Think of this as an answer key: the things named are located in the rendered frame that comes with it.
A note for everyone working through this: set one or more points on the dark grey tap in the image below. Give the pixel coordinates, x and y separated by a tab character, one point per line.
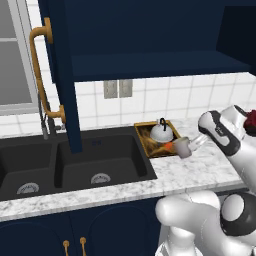
51	123

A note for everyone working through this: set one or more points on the orange mug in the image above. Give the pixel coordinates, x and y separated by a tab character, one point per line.
168	146

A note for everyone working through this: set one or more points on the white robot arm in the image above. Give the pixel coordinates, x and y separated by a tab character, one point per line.
233	156

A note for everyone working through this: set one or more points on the black double sink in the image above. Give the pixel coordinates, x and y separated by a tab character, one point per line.
106	163

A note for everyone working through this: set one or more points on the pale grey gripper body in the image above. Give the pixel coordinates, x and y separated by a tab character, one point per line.
182	147

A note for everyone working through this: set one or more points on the navy base cupboard door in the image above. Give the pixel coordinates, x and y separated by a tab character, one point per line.
33	236
116	230

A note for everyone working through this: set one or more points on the wooden tray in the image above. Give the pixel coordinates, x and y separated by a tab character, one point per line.
146	140

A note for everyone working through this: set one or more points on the dark red object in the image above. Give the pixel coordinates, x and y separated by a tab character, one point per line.
250	120

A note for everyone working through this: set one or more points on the grey wall outlet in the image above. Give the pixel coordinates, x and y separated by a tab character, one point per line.
125	88
110	89

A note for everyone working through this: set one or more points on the window with white frame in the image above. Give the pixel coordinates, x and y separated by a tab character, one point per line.
15	56

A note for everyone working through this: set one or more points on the navy wall cabinet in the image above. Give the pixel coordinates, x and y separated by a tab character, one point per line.
150	63

